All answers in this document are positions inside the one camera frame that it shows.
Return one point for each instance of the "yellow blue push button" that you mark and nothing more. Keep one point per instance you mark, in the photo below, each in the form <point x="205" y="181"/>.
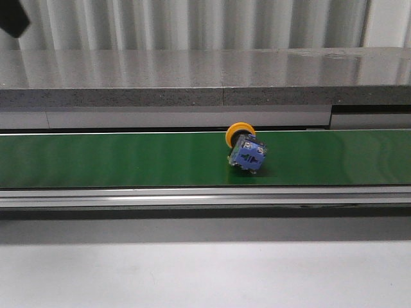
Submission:
<point x="246" y="151"/>

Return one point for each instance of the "white panel under slab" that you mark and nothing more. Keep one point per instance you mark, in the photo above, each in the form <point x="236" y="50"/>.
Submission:
<point x="275" y="116"/>

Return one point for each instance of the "grey stone slab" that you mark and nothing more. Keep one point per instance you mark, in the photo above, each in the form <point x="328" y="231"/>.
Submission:
<point x="107" y="78"/>

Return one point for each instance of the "green conveyor belt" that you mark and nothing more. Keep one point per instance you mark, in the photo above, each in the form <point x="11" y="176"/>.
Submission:
<point x="315" y="158"/>

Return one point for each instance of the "white curtain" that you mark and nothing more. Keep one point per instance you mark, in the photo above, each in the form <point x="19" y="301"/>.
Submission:
<point x="212" y="25"/>

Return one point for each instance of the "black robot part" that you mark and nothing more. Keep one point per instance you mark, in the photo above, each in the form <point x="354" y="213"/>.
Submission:
<point x="14" y="19"/>

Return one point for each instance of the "aluminium conveyor front rail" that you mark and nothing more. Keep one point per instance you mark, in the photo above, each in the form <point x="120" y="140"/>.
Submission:
<point x="209" y="197"/>

